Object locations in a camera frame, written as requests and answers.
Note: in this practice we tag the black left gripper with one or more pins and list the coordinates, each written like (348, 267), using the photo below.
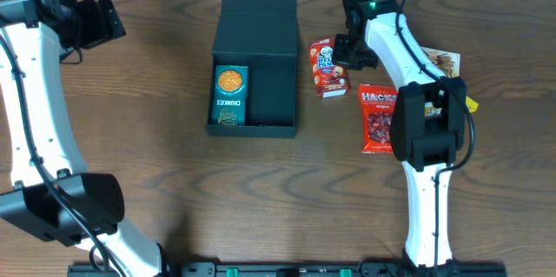
(95, 30)

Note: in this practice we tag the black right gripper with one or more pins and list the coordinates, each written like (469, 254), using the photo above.
(340, 58)

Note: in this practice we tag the red Hello Panda box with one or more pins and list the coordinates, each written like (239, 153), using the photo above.
(330, 79)

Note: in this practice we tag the dark green gift box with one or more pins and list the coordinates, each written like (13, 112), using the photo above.
(261, 35)

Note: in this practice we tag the brown Pocky box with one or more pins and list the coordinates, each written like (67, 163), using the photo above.
(448, 61)

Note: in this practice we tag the teal Chunkies cookie box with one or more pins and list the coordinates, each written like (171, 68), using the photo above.
(230, 95)

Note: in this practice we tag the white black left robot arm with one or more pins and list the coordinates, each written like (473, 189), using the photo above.
(54, 197)

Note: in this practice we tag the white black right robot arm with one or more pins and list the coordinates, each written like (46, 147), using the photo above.
(430, 120)

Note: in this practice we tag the red Hacks candy bag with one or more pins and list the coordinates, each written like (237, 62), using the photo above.
(377, 107)

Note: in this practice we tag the yellow seeds snack bag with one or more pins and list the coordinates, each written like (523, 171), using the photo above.
(471, 104)

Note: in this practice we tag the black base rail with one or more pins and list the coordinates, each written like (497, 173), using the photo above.
(367, 269)

